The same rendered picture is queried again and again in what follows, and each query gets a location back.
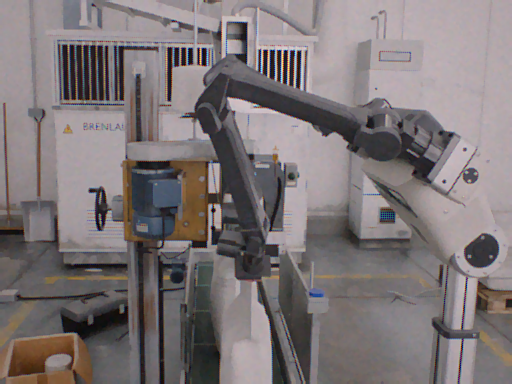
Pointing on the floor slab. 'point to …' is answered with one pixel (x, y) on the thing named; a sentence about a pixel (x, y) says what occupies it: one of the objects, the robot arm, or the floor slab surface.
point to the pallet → (493, 300)
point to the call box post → (314, 348)
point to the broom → (8, 194)
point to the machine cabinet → (65, 127)
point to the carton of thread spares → (22, 347)
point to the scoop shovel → (38, 225)
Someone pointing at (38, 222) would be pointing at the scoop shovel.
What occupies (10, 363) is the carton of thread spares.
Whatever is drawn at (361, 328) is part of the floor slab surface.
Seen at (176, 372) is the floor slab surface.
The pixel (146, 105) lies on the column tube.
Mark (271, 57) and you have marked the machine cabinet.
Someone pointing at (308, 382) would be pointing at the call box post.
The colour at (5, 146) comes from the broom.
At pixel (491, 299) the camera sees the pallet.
